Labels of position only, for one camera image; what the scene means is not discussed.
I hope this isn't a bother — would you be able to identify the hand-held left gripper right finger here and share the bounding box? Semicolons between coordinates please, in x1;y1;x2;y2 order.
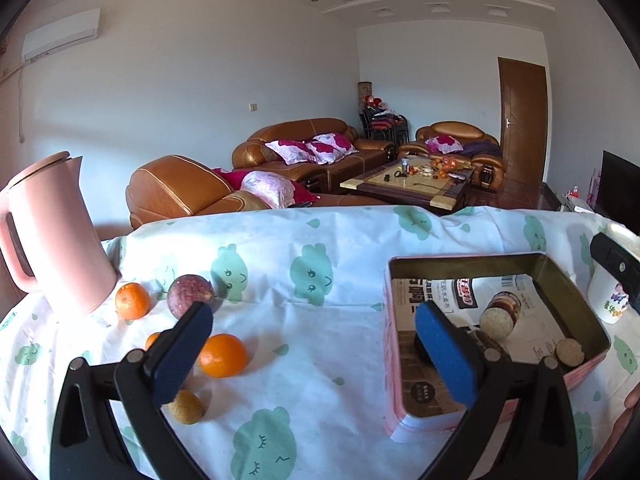
414;300;587;480

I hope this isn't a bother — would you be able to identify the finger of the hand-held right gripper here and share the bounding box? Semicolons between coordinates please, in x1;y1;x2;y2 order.
589;232;640;311

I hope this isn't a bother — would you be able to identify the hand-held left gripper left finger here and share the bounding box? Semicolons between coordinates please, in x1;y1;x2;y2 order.
50;301;216;480

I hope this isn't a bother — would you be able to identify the large orange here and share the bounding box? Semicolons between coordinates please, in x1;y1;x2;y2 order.
198;333;249;379

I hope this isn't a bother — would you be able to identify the small yellow-brown round fruit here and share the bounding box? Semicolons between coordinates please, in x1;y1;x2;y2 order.
166;389;205;426

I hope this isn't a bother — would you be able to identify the purple passion fruit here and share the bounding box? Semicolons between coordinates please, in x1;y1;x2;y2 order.
166;273;217;320

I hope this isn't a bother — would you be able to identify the pink rectangular tin box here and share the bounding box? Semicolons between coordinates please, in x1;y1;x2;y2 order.
383;253;612;444

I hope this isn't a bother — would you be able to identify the cork stopper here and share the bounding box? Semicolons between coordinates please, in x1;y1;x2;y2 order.
555;338;586;367

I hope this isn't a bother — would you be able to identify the person's right forearm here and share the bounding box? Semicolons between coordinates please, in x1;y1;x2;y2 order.
585;385;640;480

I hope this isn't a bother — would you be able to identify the white printed cup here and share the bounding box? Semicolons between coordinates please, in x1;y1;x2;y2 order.
586;224;640;326

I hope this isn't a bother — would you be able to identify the black television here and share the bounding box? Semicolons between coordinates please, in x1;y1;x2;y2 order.
599;150;640;235

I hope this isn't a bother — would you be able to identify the printed paper sheet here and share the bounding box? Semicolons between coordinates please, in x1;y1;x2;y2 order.
391;274;576;416

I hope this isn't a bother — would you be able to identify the white tablecloth green cloud print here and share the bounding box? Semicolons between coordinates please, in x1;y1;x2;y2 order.
0;204;640;480

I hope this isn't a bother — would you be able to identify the brown leather armchair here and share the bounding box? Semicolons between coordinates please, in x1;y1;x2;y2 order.
125;154;386;231
398;121;507;192

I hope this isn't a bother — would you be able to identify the pink electric kettle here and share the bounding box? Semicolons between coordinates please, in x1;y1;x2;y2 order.
0;151;121;316

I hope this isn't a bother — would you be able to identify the brown wooden door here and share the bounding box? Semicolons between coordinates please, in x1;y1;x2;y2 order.
497;56;549;187

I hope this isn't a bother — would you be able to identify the wooden coffee table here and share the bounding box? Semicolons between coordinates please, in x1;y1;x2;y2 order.
339;156;476;217

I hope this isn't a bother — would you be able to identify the purple cloth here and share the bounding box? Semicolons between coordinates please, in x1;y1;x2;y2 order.
460;141;502;157

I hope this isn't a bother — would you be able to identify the pale pink floral pillow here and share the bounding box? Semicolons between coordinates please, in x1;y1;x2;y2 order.
240;170;297;209

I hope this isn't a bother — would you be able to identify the pile of oranges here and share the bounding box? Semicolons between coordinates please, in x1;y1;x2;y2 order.
430;156;471;171

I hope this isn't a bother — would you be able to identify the red cloth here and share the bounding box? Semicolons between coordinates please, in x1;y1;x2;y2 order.
212;167;321;209

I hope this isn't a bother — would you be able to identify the stack of dark chairs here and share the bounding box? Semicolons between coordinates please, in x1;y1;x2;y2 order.
359;102;409;144

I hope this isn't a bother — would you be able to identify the brown leather three-seat sofa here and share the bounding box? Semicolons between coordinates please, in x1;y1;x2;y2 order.
231;118;397;187

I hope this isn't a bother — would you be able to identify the white wall air conditioner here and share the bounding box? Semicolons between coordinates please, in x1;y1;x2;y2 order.
22;7;101;62

